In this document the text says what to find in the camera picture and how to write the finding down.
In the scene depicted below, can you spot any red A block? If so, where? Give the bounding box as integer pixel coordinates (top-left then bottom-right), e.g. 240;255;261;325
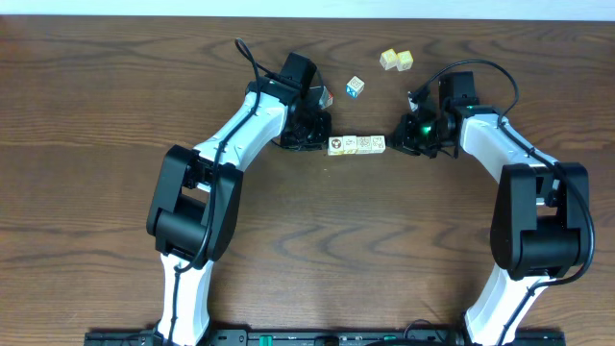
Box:
320;88;333;109

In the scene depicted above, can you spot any yellow block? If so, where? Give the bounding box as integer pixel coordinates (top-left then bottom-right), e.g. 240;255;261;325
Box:
380;49;398;70
396;50;414;71

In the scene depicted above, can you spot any yellow block left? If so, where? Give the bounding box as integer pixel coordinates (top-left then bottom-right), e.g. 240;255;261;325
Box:
380;49;398;70

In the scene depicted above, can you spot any yellow-edged wooden block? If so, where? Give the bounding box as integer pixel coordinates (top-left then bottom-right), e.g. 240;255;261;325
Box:
342;136;357;155

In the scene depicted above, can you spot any soccer ball block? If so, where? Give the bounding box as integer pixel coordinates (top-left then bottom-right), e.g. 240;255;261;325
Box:
328;136;344;156

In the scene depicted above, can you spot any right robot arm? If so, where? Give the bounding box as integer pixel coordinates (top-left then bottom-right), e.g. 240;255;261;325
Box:
387;71;596;345

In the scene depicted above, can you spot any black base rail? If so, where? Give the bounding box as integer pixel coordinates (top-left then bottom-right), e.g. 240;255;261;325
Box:
84;328;568;346

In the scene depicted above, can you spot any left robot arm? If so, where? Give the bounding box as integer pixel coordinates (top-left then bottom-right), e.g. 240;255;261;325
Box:
146;53;332;345

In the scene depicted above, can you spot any blue X block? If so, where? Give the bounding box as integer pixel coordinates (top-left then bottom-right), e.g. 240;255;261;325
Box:
346;76;365;98

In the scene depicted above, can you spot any wooden 8 block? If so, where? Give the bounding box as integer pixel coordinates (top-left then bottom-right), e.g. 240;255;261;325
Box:
370;136;386;154

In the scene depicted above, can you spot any yellow block right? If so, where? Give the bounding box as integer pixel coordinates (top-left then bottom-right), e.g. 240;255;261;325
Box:
396;50;414;71

